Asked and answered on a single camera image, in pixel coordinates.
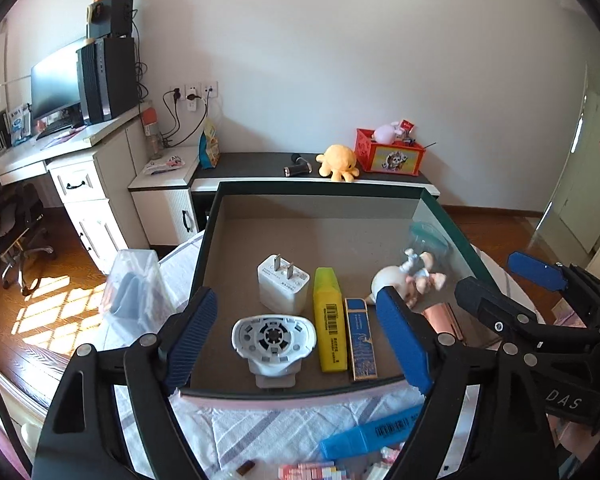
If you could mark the black speaker box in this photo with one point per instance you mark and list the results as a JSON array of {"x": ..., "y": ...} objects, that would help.
[{"x": 112, "y": 17}]

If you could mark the black keyboard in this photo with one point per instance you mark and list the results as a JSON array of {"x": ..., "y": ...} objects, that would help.
[{"x": 57, "y": 129}]

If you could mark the pink storage box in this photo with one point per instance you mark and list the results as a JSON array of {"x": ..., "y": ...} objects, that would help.
[{"x": 260, "y": 230}]

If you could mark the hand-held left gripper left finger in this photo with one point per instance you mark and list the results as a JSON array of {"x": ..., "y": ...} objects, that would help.
[{"x": 190, "y": 340}]

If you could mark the orange cap bottle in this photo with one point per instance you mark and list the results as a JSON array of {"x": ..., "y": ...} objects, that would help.
[{"x": 151, "y": 132}]

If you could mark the bed with pink sheet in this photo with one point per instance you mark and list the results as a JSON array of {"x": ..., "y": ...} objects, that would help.
[{"x": 25, "y": 430}]

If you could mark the pig doll figurine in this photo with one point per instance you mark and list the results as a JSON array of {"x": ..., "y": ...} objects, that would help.
[{"x": 390, "y": 280}]

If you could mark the black white low bench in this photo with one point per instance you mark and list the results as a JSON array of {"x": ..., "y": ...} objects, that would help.
[{"x": 260, "y": 170}]

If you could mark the white door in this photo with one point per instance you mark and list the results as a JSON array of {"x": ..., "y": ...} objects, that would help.
[{"x": 585, "y": 180}]

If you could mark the red toy box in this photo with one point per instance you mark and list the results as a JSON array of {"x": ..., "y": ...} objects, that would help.
[{"x": 392, "y": 157}]

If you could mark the yellow highlighter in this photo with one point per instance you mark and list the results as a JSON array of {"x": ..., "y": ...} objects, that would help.
[{"x": 330, "y": 320}]

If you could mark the white nightstand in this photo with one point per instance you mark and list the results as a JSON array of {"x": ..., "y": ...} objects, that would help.
[{"x": 162, "y": 200}]

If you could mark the black computer tower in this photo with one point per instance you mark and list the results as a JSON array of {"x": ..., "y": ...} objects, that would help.
[{"x": 110, "y": 80}]

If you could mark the blue highlighter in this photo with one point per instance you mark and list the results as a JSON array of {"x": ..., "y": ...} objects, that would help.
[{"x": 370, "y": 435}]

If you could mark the white desk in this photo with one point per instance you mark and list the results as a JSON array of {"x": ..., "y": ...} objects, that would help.
[{"x": 80, "y": 150}]

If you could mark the teal round compact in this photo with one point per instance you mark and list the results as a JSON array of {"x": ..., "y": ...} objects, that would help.
[{"x": 427, "y": 240}]

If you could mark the white vented plug-in device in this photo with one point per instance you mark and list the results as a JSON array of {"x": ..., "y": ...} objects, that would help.
[{"x": 272, "y": 340}]

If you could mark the blue gold lipstick box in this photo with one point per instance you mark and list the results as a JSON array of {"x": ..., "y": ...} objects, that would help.
[{"x": 361, "y": 340}]

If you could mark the white wall socket panel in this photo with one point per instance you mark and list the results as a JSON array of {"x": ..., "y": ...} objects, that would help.
[{"x": 195, "y": 92}]

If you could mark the black office chair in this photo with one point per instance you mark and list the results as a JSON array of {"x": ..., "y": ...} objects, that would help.
[{"x": 10, "y": 220}]

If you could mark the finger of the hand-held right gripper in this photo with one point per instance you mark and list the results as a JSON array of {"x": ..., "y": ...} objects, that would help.
[
  {"x": 535, "y": 270},
  {"x": 485, "y": 300}
]

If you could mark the pink building block toy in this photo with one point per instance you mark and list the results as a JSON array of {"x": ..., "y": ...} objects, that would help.
[{"x": 307, "y": 472}]

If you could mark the black computer monitor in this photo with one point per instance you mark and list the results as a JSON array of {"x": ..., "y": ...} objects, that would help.
[{"x": 55, "y": 82}]

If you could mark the small brown stick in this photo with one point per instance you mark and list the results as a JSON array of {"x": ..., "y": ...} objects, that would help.
[{"x": 245, "y": 468}]

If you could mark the pink white packet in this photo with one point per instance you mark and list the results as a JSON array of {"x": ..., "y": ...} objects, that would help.
[{"x": 166, "y": 164}]

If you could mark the red white card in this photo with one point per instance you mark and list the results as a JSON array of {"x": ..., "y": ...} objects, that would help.
[{"x": 406, "y": 126}]

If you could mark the blue snack bag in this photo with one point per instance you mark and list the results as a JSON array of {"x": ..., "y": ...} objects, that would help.
[{"x": 209, "y": 145}]

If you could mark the white power adapter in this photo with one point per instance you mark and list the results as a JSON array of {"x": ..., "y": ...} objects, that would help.
[{"x": 280, "y": 285}]

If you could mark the clear plastic case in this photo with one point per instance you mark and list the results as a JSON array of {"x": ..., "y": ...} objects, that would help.
[{"x": 130, "y": 295}]

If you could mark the pink plush toy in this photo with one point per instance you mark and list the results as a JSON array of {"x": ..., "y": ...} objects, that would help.
[{"x": 386, "y": 132}]

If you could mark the rose gold cylinder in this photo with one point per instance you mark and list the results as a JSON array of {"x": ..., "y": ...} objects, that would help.
[{"x": 442, "y": 322}]

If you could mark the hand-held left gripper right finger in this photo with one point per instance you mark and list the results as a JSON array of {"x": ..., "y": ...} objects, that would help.
[{"x": 405, "y": 340}]

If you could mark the yellow octopus plush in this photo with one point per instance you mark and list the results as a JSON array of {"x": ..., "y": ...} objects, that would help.
[{"x": 339, "y": 160}]

